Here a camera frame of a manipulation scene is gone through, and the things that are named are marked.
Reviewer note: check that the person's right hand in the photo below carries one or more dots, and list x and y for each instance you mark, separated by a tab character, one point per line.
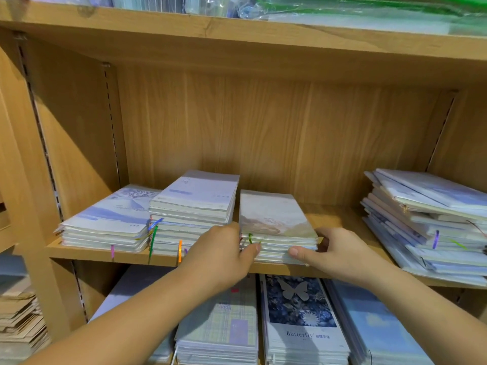
346	258

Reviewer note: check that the person's left hand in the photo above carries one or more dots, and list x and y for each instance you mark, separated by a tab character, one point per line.
217	262

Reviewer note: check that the stack of sage cover notebooks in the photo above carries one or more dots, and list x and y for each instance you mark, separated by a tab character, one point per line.
182	232

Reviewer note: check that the stack of sky photo notebooks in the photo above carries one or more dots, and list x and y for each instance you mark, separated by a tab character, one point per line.
285	248

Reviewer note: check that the pastel grid pattern notebook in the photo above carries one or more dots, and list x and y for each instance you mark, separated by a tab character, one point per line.
221	327

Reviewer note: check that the blue butterfly cover notebook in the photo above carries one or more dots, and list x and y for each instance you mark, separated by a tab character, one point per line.
304	319

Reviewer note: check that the pale lilac marked notebook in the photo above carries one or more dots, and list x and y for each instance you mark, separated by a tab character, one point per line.
194	190

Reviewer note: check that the sky cloud cover notebook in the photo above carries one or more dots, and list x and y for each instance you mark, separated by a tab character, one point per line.
380	330

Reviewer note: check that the pile of small notebooks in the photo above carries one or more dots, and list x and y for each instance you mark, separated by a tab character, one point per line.
426	216

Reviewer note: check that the light purple thin notebook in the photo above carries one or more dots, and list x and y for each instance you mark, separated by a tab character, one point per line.
114	209

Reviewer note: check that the lilac cover notebook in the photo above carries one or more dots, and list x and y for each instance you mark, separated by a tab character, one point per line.
103	241

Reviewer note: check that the wooden shelf unit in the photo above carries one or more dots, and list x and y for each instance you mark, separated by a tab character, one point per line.
266	125

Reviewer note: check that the person's right forearm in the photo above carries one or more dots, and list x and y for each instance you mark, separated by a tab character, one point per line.
434	319

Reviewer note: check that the person's left forearm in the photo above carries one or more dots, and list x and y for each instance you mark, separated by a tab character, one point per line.
129	330

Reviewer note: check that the stack of flat wrapped packets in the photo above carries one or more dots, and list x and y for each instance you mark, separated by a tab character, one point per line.
21	311

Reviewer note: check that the stack of green edged packets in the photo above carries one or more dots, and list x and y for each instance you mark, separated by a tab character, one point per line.
365	11

